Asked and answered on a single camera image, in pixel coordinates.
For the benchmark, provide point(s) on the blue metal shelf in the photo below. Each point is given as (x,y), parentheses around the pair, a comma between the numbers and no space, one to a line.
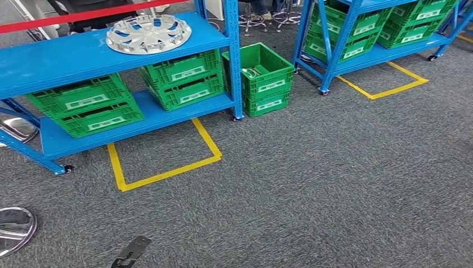
(463,20)
(74,55)
(388,53)

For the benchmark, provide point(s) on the green plastic crate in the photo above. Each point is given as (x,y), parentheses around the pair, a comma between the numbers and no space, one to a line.
(369,22)
(184,85)
(266,100)
(406,26)
(85,111)

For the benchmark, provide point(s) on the chrome stool base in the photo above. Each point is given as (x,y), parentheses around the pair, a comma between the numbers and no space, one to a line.
(286,15)
(251,19)

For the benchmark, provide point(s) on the white board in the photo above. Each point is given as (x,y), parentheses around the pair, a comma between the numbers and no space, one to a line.
(214,9)

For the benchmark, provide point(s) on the person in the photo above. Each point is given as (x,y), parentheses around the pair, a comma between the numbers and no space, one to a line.
(258,5)
(85,4)

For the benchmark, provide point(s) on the silver wheel hubcap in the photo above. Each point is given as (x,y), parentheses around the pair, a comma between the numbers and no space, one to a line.
(147,37)

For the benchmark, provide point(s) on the red barrier belt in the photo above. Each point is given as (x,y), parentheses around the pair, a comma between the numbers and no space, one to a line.
(92,14)

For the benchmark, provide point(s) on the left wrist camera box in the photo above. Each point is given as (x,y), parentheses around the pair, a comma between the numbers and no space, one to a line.
(135,248)

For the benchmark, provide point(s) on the chrome stanchion post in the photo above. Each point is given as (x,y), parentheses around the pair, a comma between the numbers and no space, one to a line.
(14,229)
(18,129)

